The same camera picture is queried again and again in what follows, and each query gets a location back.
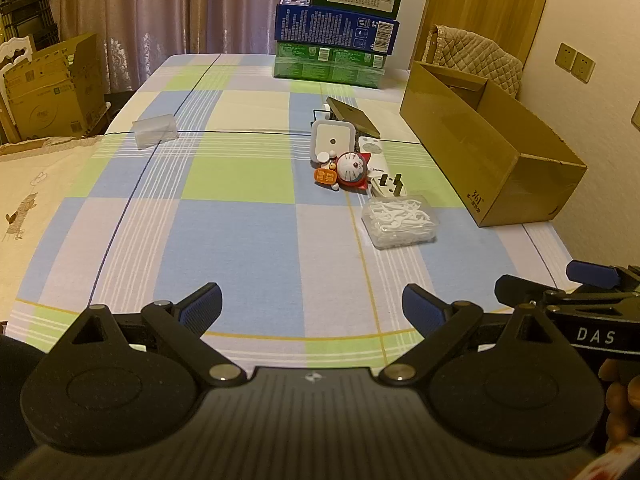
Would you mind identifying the person's right forearm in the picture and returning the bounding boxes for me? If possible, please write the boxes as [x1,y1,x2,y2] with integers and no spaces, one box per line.
[582,439,640,480]

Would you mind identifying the white plug adapter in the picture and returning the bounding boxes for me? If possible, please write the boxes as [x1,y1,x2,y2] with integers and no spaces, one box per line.
[369,172,407,198]

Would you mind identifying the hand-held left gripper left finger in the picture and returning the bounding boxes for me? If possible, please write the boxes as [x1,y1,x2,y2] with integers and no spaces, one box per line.
[50,282,247,388]

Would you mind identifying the blue carton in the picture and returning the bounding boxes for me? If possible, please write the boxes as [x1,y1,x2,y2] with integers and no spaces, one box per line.
[276,0,401,57]

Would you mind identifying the pink patterned curtain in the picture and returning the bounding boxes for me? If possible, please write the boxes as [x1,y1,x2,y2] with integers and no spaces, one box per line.
[40,0,321,96]

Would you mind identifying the white square night light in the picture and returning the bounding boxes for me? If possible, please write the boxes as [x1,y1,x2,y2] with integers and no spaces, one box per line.
[311,120,355,163]

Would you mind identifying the quilted beige chair cover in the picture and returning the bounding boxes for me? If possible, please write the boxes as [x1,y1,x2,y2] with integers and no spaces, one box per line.
[425,25,525,101]

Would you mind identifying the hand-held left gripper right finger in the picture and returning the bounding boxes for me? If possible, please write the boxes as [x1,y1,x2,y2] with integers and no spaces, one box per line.
[378,283,576,387]

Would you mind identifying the white chair back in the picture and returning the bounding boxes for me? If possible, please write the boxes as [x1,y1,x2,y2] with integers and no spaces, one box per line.
[0,35,36,68]

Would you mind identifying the white remote control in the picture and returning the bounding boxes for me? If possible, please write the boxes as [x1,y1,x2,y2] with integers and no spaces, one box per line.
[357,135,390,181]

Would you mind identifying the person's right hand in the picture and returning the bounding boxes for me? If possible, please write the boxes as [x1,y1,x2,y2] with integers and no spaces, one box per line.
[598,357,640,456]

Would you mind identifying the green shrink-wrapped carton pack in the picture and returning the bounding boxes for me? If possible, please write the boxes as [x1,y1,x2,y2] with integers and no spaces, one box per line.
[272,41,388,90]

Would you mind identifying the brown cardboard box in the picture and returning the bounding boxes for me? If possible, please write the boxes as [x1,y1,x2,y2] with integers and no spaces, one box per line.
[399,60,588,228]

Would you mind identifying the clear plastic cup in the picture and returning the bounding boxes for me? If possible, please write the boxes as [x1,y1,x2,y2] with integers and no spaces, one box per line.
[132,115,179,149]

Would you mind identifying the beige embroidered cloth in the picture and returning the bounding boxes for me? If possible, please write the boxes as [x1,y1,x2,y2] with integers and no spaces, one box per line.
[0,135,106,323]

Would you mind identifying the large brown shipping carton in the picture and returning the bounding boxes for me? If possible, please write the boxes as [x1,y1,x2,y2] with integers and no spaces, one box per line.
[2,33,106,142]

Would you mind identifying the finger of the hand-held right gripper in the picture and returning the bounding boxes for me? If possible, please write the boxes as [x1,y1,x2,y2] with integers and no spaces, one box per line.
[494,274,640,313]
[567,260,640,294]

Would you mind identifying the black metal rack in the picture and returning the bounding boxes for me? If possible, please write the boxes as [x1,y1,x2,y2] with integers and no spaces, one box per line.
[0,0,61,53]

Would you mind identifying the clear box of floss picks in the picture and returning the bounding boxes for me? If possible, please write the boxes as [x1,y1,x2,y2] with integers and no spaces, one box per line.
[361,194,441,251]

